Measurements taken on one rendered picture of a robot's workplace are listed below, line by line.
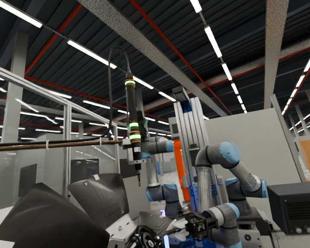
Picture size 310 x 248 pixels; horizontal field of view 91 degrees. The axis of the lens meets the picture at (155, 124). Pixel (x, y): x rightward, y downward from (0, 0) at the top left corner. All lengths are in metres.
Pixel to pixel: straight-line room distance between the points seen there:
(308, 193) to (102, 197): 0.90
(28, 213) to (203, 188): 0.77
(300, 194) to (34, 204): 1.00
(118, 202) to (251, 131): 2.21
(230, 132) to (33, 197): 2.34
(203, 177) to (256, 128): 1.76
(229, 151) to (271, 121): 1.84
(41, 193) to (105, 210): 0.27
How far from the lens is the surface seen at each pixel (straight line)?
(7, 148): 0.64
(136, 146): 0.61
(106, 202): 0.65
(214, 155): 0.92
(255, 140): 2.55
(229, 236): 0.89
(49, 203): 0.43
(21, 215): 0.41
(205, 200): 0.95
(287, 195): 0.99
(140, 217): 0.86
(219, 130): 2.45
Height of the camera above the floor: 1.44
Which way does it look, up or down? 15 degrees up
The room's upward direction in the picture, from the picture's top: 8 degrees counter-clockwise
